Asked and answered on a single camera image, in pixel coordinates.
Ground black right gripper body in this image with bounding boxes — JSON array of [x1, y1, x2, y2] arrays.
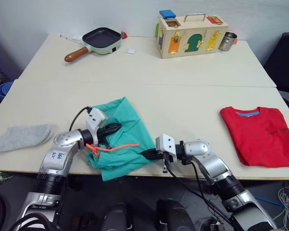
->
[[155, 149, 171, 174]]

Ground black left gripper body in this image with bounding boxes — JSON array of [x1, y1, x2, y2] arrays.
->
[[96, 128, 112, 149]]

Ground green shorts with orange drawstring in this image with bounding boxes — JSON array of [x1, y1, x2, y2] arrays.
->
[[85, 96, 160, 182]]

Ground red t-shirt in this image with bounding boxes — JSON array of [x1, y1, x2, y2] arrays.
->
[[219, 105, 289, 168]]

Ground grey ankle sock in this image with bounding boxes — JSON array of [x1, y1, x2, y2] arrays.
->
[[0, 124, 52, 153], [41, 124, 55, 146]]

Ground dark rounded shape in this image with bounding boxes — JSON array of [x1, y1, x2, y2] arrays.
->
[[156, 198, 196, 231], [103, 202, 133, 231]]

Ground clear plastic wrapper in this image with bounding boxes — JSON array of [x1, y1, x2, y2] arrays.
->
[[58, 33, 84, 45]]

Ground blue plastic bin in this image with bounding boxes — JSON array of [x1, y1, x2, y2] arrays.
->
[[0, 81, 14, 104]]

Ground green crumpled bag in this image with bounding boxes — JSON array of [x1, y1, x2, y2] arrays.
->
[[0, 170, 13, 187]]

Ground wooden lock box toy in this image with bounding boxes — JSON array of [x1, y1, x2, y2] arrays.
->
[[155, 13, 230, 59]]

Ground blue block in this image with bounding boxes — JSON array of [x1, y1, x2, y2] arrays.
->
[[158, 9, 177, 20]]

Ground metal cup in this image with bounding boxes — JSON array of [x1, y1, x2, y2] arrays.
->
[[218, 31, 239, 52]]

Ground black chair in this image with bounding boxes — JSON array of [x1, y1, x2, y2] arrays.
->
[[263, 32, 289, 114]]

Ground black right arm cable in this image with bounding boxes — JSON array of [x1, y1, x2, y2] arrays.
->
[[162, 160, 235, 231]]

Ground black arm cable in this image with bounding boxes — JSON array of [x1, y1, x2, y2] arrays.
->
[[162, 160, 235, 231], [68, 106, 93, 133]]

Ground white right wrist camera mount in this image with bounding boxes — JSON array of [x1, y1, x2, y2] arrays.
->
[[155, 133, 178, 162]]

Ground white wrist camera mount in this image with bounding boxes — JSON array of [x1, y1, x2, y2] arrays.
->
[[85, 107, 108, 146], [155, 133, 178, 162]]

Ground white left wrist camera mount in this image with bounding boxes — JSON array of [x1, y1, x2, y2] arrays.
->
[[85, 107, 108, 146]]

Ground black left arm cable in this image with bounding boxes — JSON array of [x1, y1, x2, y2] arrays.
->
[[68, 106, 93, 133]]

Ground green skillet with wooden handle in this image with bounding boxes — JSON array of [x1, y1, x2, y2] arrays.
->
[[64, 27, 123, 64]]

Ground blue cable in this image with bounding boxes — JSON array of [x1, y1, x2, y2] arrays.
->
[[254, 195, 287, 209]]

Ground white cable bundle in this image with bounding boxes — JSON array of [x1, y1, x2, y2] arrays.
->
[[271, 181, 289, 230]]

